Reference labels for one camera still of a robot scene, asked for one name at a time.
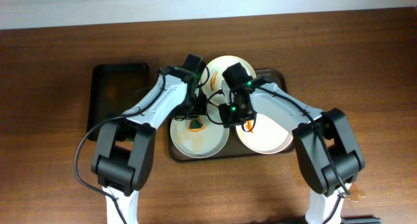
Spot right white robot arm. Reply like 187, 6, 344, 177
219, 63, 365, 223

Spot black water tray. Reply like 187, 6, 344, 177
87, 63, 151, 130

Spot white plate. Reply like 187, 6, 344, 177
169, 115, 229, 159
201, 55, 256, 98
235, 113, 293, 154

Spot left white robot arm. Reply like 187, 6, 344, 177
91, 55, 207, 223

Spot brown serving tray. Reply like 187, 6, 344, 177
164, 68, 296, 163

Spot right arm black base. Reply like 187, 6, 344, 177
341, 216, 382, 224

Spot orange and green sponge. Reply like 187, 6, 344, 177
188, 117, 206, 132

